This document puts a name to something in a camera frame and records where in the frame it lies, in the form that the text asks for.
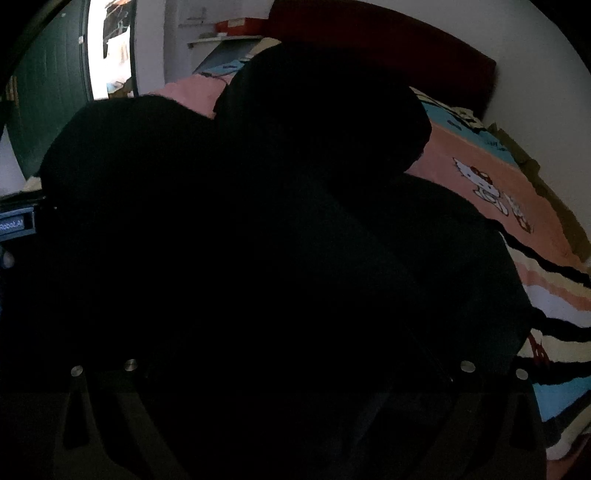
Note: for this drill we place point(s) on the white wall shelf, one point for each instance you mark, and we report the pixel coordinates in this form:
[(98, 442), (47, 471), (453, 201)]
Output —
[(218, 39)]

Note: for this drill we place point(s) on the red box on shelf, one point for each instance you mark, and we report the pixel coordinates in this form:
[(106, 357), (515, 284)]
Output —
[(245, 26)]

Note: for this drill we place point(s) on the pink Hello Kitty bed sheet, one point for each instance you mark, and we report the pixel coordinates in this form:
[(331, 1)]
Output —
[(508, 230)]

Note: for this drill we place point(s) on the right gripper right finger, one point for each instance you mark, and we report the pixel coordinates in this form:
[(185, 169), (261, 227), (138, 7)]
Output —
[(492, 427)]

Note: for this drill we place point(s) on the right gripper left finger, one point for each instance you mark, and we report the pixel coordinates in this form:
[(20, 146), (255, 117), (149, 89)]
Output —
[(103, 420)]

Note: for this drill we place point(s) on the green door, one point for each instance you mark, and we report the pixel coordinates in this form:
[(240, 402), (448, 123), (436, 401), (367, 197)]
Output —
[(49, 86)]

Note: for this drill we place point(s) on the dark red headboard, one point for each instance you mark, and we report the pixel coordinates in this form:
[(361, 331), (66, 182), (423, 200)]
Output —
[(433, 61)]

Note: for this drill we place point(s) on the olive mattress edge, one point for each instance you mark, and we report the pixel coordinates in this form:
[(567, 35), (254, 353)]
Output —
[(573, 230)]

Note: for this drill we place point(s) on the large black hooded garment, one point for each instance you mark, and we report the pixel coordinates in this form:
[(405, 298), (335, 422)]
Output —
[(277, 276)]

